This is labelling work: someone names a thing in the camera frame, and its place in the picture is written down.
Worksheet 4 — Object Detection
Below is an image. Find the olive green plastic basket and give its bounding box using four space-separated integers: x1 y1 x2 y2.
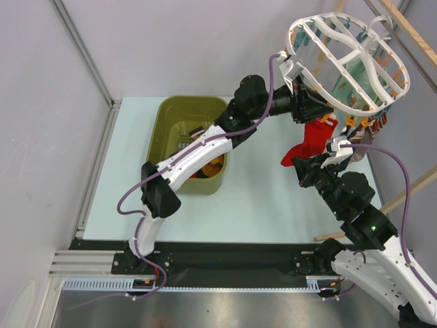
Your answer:
147 96 227 195

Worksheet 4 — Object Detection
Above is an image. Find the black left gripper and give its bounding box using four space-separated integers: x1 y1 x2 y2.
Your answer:
249 75 333 124

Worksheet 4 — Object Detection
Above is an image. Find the white round clip hanger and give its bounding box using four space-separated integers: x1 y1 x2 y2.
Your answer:
278 12 410 117

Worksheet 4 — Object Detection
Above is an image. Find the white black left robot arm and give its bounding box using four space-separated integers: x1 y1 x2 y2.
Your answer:
126 75 334 273

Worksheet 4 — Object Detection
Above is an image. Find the grey beige sock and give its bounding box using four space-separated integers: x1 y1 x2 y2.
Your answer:
351 130 374 163

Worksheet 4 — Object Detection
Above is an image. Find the mint green cloth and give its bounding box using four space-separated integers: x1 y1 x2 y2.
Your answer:
332 57 378 111

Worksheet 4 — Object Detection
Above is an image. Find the white slotted cable duct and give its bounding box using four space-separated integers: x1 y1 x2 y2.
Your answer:
63 276 340 293

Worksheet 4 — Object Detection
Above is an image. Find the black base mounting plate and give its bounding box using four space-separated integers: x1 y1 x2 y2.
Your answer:
70 239 334 284

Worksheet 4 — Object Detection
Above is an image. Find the wooden hanger stand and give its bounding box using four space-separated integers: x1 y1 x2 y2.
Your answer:
313 0 437 242

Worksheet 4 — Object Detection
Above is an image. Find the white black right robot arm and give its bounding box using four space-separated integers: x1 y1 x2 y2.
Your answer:
293 154 436 327

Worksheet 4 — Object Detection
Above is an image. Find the aluminium frame post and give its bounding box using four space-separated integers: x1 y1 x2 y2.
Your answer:
49 0 115 108

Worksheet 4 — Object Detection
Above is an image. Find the mustard yellow striped sock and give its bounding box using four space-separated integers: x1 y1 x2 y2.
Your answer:
188 126 206 140

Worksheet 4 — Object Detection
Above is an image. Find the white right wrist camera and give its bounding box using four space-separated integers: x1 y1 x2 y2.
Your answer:
320 135 353 169

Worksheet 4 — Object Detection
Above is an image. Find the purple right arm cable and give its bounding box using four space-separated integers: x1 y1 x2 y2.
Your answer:
320 143 437 301

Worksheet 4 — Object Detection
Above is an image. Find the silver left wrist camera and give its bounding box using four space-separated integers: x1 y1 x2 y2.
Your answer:
277 51 304 91

